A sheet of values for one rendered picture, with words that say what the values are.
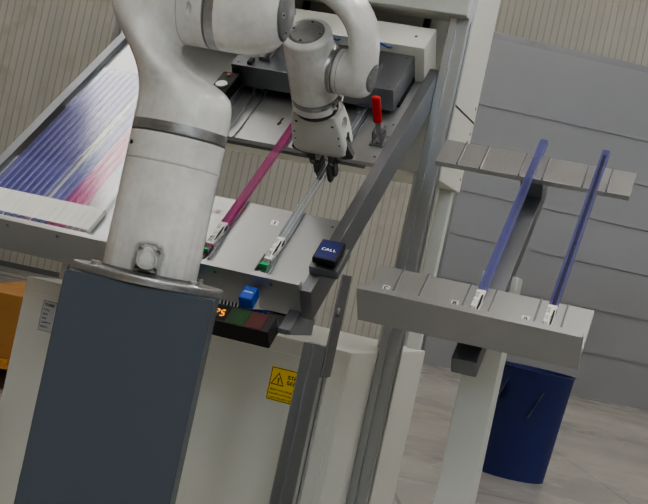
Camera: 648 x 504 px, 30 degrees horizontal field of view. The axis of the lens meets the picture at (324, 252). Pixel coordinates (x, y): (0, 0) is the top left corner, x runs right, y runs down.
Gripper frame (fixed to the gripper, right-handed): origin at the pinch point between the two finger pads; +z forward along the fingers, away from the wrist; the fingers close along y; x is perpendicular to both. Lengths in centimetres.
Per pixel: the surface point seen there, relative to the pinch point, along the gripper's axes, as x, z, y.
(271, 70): -21.4, -1.5, 19.2
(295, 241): 20.3, -2.6, -2.2
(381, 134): -11.0, 0.1, -7.0
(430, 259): -33, 61, -7
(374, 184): 1.9, -0.3, -10.0
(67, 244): 32.7, -4.4, 35.2
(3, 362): -70, 225, 188
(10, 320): -84, 217, 191
